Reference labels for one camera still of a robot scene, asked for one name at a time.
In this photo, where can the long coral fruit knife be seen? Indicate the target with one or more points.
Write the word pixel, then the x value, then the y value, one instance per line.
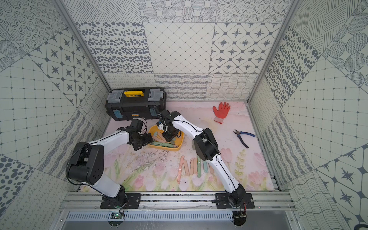
pixel 180 169

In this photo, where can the green folding fruit knife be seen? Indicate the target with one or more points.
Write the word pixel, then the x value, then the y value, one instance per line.
pixel 198 167

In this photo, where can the red work glove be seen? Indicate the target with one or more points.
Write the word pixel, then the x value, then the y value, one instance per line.
pixel 221 112

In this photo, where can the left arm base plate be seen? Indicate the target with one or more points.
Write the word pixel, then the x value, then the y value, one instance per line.
pixel 120 200

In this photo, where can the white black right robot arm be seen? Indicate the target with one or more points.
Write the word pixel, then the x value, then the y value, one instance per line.
pixel 206 147

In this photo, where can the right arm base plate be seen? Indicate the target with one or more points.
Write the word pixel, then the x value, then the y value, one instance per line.
pixel 226 201

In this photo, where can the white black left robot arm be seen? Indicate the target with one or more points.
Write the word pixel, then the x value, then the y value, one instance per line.
pixel 86 164

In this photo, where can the teal folding fruit knife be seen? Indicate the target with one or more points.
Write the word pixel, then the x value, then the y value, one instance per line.
pixel 205 167

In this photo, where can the yellow plastic storage tray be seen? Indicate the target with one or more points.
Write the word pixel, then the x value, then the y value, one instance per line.
pixel 159 141

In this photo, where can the black Deli toolbox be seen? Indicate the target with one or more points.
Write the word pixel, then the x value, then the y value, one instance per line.
pixel 129 103

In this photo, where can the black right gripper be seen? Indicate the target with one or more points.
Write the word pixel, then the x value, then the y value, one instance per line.
pixel 168 138

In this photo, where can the pink folding fruit knife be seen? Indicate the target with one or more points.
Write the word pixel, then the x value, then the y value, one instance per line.
pixel 187 173

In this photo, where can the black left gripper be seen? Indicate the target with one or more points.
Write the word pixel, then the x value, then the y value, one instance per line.
pixel 144 139

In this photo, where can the aluminium front rail frame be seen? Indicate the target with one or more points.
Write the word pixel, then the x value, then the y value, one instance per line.
pixel 207 210

